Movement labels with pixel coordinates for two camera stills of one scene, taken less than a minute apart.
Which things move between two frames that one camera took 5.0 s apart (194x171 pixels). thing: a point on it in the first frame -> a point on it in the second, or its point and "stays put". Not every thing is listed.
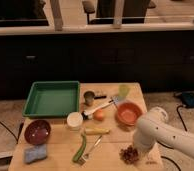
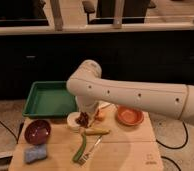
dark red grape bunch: (129, 155) -> (82, 120)
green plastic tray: (52, 99) stays put
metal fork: (85, 156) stays put
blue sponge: (37, 153) stays put
